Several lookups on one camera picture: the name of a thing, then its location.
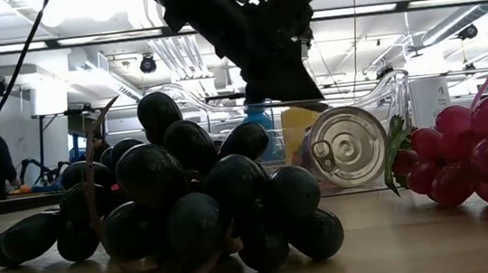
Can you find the yellow squeeze bottle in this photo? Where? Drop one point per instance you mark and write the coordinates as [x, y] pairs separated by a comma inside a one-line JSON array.
[[293, 131]]

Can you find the blue squeeze bottle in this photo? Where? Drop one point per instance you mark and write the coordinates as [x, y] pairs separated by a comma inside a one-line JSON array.
[[261, 125]]

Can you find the dark background bench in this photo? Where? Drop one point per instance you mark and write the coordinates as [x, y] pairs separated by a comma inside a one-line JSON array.
[[6, 206]]

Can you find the clear plastic bin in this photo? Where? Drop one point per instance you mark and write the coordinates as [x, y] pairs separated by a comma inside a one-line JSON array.
[[403, 92]]

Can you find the red toy grape bunch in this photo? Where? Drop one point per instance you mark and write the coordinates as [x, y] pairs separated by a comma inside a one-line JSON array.
[[453, 182]]

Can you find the black horizontal crossbar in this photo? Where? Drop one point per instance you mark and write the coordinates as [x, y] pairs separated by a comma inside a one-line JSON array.
[[439, 2]]

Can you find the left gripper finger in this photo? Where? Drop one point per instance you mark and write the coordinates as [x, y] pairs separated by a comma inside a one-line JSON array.
[[284, 82]]

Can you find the dark toy grape bunch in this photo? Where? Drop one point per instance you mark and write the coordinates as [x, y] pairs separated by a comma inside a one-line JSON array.
[[153, 178]]

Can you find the white box with logo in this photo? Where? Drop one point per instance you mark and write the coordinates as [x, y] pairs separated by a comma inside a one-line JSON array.
[[428, 99]]

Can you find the gold tin can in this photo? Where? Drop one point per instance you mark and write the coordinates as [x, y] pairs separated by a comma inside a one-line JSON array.
[[350, 148]]

